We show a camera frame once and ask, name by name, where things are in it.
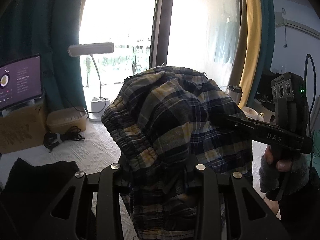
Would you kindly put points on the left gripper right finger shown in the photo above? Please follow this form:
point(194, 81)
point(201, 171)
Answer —
point(230, 208)

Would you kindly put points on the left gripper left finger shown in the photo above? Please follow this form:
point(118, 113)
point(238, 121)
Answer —
point(95, 199)

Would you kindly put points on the blue plaid pants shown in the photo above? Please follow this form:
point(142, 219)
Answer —
point(159, 119)

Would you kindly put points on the gloved right hand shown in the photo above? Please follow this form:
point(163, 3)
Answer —
point(280, 177)

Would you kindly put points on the white cartoon bear mug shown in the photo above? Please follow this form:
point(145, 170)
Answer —
point(253, 114)

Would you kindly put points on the stainless steel travel tumbler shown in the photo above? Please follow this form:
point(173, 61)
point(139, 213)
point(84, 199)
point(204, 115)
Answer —
point(235, 92)

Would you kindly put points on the black folded garment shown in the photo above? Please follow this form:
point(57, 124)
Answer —
point(46, 202)

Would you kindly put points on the tan lidded food container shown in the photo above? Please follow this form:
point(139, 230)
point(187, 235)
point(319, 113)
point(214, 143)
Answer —
point(61, 121)

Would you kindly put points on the brown cardboard box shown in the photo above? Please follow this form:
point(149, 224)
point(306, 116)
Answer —
point(23, 128)

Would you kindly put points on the teal yellow right curtain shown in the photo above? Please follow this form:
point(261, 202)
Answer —
point(255, 47)

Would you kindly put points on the tablet with purple screen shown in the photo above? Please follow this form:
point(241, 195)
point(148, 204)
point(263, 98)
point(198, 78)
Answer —
point(21, 81)

